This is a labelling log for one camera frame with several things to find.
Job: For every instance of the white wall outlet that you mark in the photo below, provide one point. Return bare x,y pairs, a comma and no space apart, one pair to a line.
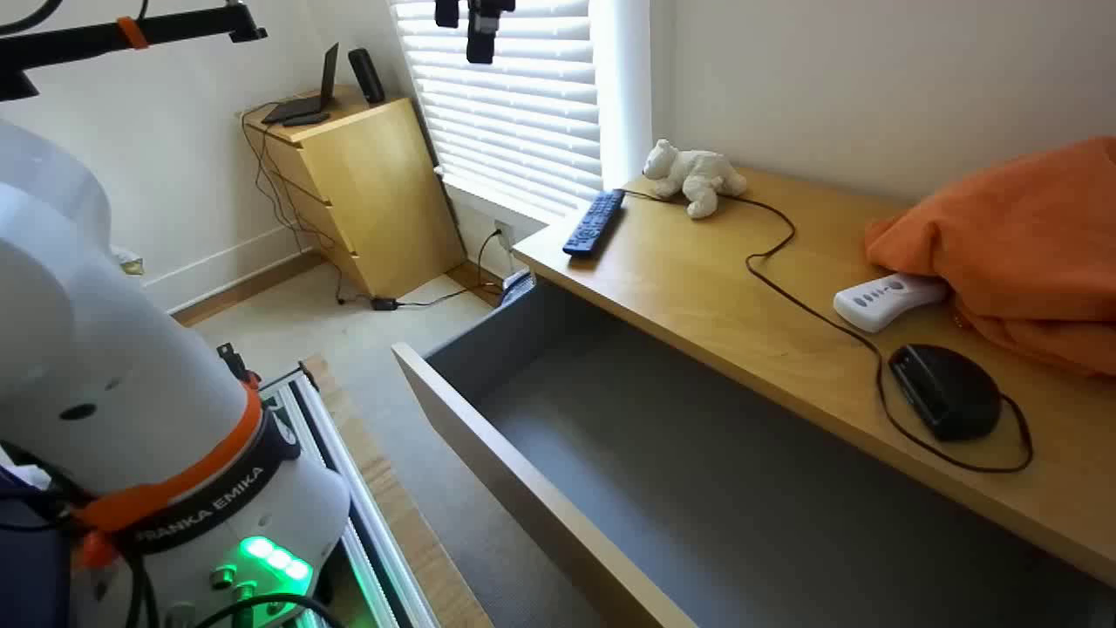
500,231

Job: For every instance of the black laptop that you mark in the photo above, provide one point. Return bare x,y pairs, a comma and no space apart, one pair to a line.
305,107

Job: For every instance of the black floor power adapter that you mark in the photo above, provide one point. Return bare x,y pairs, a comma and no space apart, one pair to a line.
386,304

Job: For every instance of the white window frame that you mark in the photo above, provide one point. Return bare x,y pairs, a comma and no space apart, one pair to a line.
622,93

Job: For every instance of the white plush polar bear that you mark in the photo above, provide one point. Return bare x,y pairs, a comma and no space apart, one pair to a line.
695,177

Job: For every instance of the orange cloth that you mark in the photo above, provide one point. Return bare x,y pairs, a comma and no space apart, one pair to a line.
1022,255

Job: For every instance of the black boom with orange tape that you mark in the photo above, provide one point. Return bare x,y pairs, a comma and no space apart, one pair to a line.
116,35

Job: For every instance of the wooden dresser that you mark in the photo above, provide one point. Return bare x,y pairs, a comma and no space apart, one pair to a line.
367,197

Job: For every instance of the open grey drawer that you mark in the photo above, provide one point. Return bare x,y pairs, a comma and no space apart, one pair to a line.
649,465

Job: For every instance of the black TV remote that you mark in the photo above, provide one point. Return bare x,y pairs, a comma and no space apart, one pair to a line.
594,226

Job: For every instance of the aluminium base frame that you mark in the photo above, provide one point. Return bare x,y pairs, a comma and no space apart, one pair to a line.
350,500

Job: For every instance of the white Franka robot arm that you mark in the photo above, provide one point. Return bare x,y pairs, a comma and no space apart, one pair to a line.
127,385

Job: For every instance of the black speaker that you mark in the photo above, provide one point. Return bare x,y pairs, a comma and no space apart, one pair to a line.
367,78

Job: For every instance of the wooden bedside desk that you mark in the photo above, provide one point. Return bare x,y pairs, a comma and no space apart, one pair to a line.
721,302

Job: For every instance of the white window blinds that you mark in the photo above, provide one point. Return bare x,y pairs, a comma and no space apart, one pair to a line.
512,107

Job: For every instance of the black computer mouse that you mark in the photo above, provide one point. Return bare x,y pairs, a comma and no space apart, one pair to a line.
946,391

